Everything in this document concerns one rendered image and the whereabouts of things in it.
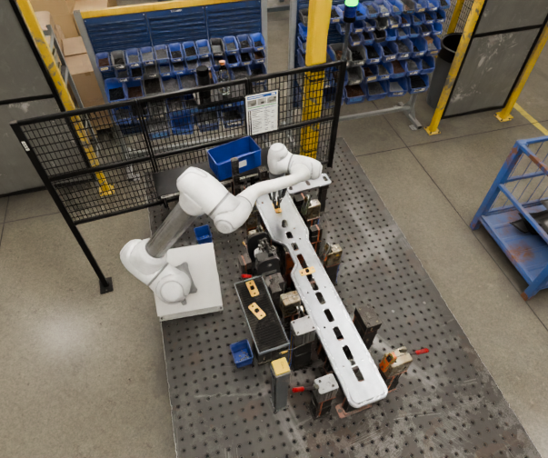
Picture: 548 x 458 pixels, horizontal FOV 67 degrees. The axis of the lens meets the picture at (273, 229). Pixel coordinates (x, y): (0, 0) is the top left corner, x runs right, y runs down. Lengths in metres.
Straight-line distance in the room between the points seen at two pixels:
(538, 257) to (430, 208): 0.95
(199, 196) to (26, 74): 2.24
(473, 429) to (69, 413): 2.39
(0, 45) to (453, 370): 3.50
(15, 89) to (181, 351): 2.36
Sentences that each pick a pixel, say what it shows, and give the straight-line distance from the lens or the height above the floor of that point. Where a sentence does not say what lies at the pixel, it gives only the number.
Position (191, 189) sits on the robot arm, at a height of 1.65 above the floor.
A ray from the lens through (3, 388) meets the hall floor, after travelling 3.49.
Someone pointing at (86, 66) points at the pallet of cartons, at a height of 0.74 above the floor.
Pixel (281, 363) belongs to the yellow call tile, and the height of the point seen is 1.16.
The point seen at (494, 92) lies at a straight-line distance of 5.26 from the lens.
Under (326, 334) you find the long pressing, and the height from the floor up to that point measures 1.00.
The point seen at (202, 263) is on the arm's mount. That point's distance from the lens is 2.34.
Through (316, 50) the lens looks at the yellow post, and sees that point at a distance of 2.67.
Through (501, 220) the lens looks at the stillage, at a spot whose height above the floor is 0.16.
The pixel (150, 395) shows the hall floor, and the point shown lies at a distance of 3.08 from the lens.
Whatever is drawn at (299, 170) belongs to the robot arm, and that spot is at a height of 1.44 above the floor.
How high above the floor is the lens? 2.82
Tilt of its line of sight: 50 degrees down
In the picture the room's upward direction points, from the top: straight up
